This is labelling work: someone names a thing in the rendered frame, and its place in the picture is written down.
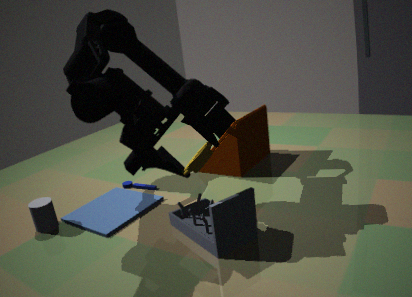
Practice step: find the blue flat rectangular slab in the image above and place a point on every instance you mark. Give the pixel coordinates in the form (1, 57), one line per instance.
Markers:
(110, 212)

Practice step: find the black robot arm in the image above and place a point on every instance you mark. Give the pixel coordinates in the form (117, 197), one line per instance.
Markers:
(94, 95)

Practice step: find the dark grey cylinder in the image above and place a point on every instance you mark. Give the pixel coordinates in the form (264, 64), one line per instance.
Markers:
(43, 214)

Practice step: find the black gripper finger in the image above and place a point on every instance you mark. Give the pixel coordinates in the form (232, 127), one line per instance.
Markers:
(196, 119)
(163, 160)

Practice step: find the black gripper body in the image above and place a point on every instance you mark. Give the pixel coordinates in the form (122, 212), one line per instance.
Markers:
(182, 102)

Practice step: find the grey dish rack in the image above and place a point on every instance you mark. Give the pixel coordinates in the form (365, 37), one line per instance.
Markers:
(219, 227)

